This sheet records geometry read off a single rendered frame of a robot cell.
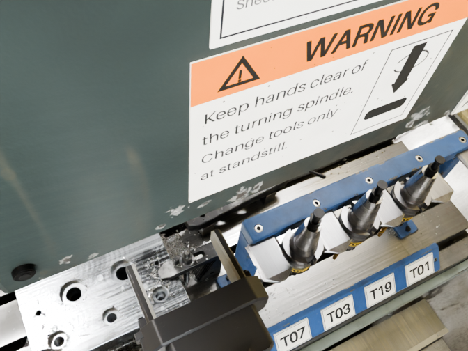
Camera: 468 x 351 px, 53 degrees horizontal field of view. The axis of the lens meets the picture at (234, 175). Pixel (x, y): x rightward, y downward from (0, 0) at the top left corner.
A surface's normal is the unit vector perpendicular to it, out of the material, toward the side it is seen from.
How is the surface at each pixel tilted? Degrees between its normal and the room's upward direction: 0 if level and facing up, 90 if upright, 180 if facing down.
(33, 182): 90
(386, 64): 90
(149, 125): 90
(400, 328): 7
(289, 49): 90
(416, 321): 7
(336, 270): 0
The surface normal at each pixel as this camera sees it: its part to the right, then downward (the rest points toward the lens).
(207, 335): 0.08, -0.54
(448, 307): -0.28, -0.35
